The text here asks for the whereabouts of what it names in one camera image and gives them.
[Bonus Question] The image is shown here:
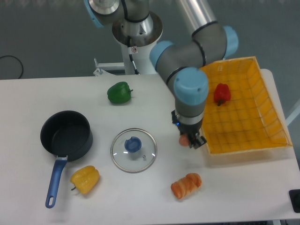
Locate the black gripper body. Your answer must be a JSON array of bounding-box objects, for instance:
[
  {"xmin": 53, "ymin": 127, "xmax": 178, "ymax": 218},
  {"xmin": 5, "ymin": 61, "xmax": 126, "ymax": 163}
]
[{"xmin": 171, "ymin": 110, "xmax": 203, "ymax": 141}]

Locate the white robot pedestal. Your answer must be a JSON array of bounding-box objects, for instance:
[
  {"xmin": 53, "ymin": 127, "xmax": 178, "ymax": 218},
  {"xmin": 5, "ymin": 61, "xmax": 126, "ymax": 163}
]
[{"xmin": 94, "ymin": 12, "xmax": 163, "ymax": 76}]

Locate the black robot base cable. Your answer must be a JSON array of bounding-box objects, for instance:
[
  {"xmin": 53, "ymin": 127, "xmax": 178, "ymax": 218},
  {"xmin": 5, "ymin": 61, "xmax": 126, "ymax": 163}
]
[{"xmin": 127, "ymin": 35, "xmax": 141, "ymax": 75}]

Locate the orange bread loaf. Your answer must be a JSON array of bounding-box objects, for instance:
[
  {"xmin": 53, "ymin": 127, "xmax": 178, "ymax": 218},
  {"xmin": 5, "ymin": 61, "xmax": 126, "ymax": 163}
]
[{"xmin": 171, "ymin": 173, "xmax": 202, "ymax": 199}]

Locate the black device at edge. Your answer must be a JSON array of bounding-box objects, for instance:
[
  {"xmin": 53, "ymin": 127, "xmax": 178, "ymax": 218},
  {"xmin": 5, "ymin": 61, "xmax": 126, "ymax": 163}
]
[{"xmin": 289, "ymin": 189, "xmax": 300, "ymax": 213}]

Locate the yellow bell pepper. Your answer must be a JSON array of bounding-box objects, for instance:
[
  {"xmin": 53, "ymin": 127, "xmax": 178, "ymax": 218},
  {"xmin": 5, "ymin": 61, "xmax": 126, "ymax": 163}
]
[{"xmin": 70, "ymin": 165, "xmax": 100, "ymax": 195}]

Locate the black pot blue handle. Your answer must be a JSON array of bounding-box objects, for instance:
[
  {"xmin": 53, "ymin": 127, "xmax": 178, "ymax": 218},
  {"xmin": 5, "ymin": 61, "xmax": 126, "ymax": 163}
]
[{"xmin": 40, "ymin": 111, "xmax": 93, "ymax": 209}]

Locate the glass lid blue knob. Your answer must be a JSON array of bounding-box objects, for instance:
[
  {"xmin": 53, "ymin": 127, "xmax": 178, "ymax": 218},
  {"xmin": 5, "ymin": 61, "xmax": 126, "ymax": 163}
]
[{"xmin": 110, "ymin": 128, "xmax": 158, "ymax": 173}]

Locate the brown egg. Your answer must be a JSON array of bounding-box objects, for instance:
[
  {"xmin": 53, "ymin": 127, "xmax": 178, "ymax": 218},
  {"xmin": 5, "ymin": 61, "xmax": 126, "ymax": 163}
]
[{"xmin": 179, "ymin": 134, "xmax": 189, "ymax": 146}]

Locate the yellow plastic basket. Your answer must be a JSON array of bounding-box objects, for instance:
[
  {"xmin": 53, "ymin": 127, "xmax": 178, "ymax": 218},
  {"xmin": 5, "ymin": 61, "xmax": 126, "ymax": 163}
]
[{"xmin": 202, "ymin": 57, "xmax": 293, "ymax": 155}]

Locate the red bell pepper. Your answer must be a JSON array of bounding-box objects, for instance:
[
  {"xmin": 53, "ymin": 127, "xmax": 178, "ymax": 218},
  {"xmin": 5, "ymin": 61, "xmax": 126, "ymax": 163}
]
[{"xmin": 214, "ymin": 83, "xmax": 231, "ymax": 106}]

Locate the green bell pepper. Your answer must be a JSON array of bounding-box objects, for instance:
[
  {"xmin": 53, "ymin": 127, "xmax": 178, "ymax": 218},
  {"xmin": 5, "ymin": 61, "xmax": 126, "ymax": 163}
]
[{"xmin": 107, "ymin": 82, "xmax": 133, "ymax": 104}]

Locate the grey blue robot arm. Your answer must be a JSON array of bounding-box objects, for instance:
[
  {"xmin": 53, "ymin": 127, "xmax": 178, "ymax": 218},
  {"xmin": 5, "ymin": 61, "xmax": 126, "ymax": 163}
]
[{"xmin": 84, "ymin": 0, "xmax": 239, "ymax": 149}]

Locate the black cable on floor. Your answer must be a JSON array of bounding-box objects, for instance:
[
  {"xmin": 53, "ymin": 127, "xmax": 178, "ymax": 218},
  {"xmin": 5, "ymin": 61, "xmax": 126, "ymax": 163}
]
[{"xmin": 0, "ymin": 55, "xmax": 24, "ymax": 80}]

